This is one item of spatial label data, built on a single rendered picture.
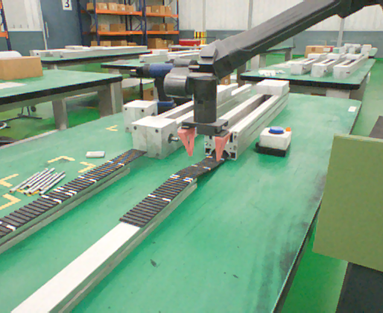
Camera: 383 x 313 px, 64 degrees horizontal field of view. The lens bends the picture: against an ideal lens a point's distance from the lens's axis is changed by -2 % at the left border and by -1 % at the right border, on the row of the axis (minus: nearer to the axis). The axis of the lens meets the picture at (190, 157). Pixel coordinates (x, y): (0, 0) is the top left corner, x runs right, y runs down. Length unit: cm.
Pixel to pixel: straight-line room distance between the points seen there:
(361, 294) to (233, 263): 23
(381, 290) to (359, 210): 15
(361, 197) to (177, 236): 30
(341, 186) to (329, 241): 10
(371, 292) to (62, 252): 52
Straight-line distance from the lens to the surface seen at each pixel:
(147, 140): 90
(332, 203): 53
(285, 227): 62
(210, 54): 75
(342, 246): 56
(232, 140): 88
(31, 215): 63
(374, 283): 62
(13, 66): 280
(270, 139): 93
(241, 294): 48
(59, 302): 45
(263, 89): 141
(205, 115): 74
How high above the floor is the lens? 112
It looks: 22 degrees down
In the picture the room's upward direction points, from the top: straight up
